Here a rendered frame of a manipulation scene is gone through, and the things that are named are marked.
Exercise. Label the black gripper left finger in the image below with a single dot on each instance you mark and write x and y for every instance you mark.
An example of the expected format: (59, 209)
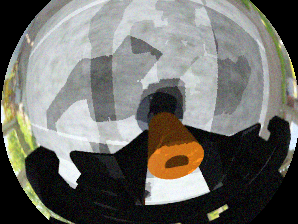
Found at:
(128, 165)

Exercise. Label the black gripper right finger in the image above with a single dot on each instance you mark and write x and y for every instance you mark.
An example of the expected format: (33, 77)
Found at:
(220, 151)

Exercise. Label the orange knob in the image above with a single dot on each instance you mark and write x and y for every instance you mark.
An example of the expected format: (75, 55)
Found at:
(172, 151)

